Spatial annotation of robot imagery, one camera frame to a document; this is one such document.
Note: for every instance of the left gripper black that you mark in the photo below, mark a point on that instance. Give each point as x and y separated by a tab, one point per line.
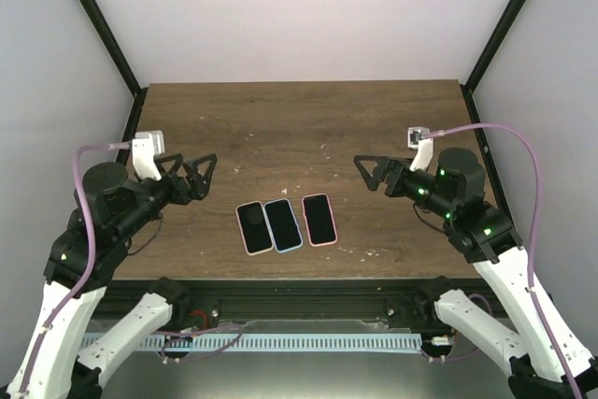
184	194

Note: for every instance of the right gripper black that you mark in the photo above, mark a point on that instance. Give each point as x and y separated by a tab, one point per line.
396	170

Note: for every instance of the pink phone case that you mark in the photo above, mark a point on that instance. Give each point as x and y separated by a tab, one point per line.
334	231

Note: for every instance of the white phone black screen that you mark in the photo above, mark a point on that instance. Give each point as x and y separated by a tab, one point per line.
254	227

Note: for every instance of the light blue phone case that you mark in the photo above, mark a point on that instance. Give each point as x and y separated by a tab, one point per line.
299	240

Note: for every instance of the blue phone black screen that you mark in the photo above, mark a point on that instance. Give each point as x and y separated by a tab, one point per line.
282	223

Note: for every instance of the beige phone case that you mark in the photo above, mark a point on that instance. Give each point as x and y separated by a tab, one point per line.
243	235

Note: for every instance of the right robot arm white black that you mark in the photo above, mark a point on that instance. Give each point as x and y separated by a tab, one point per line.
539	354

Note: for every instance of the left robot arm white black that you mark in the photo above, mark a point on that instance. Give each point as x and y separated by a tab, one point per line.
112	209

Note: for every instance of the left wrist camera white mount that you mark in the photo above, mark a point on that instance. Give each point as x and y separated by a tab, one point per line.
145	148

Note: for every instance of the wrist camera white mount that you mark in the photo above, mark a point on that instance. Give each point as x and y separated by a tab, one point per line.
424	147
145	148

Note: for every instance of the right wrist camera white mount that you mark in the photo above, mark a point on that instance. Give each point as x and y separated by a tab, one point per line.
424	147

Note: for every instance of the left black table edge rail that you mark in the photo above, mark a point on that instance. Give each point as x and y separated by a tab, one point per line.
134	115

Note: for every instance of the black table edge rail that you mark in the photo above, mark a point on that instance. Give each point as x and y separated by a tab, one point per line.
480	135
134	115

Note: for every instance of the right black table edge rail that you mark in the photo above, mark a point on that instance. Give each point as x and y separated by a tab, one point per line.
480	135

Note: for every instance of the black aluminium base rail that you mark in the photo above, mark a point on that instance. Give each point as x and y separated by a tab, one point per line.
400	302

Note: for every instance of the light blue slotted cable duct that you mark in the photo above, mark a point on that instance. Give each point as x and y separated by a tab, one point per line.
377	343

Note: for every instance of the left black frame post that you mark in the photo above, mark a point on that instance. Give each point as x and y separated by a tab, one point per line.
104	32

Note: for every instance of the black frame post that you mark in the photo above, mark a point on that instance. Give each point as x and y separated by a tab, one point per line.
104	32
494	43

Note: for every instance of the right black frame post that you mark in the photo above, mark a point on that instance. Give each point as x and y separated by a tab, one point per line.
494	43

